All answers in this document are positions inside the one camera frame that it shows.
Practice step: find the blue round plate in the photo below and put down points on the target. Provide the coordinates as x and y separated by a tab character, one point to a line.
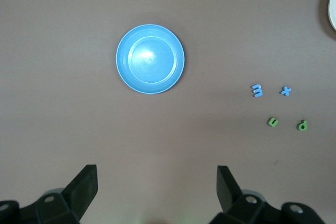
150	59

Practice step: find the blue letter m block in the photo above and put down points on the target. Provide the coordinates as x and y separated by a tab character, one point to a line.
257	90

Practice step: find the green letter d block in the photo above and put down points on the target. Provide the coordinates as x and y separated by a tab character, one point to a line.
302	126

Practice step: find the beige round plate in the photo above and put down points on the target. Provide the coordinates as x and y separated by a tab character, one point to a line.
333	9

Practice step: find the brown table mat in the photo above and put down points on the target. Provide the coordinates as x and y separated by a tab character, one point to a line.
65	103

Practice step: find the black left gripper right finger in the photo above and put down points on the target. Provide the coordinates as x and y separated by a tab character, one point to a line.
231	195

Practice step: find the blue letter x block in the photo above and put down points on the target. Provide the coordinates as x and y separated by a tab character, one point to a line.
285	91

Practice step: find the green letter u block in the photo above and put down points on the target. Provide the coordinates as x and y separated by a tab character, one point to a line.
271	123

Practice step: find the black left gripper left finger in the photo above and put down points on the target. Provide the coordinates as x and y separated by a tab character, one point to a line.
78	192

